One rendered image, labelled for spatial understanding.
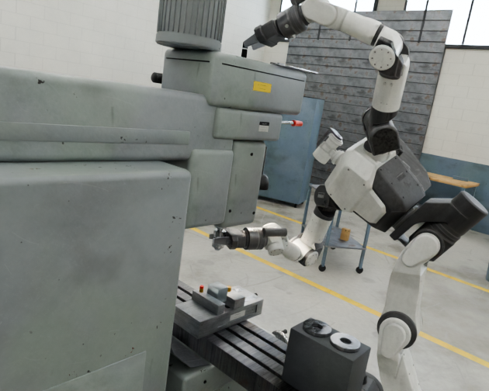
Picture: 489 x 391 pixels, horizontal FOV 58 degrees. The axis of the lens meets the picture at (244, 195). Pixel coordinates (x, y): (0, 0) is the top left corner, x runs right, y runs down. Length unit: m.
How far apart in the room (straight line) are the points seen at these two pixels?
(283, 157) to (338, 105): 2.73
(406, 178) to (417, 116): 7.56
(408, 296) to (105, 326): 1.07
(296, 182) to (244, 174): 6.14
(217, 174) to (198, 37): 0.42
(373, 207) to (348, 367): 0.58
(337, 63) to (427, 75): 2.00
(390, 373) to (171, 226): 1.07
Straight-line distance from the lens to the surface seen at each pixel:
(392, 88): 1.50
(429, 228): 1.67
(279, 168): 7.74
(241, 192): 1.55
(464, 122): 9.03
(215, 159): 1.40
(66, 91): 1.11
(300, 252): 1.94
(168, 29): 1.37
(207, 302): 1.71
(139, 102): 1.21
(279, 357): 1.65
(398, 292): 1.76
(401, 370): 1.87
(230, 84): 1.38
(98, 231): 1.08
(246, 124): 1.47
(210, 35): 1.37
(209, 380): 1.72
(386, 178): 1.63
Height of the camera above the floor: 1.77
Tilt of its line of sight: 13 degrees down
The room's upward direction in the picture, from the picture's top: 8 degrees clockwise
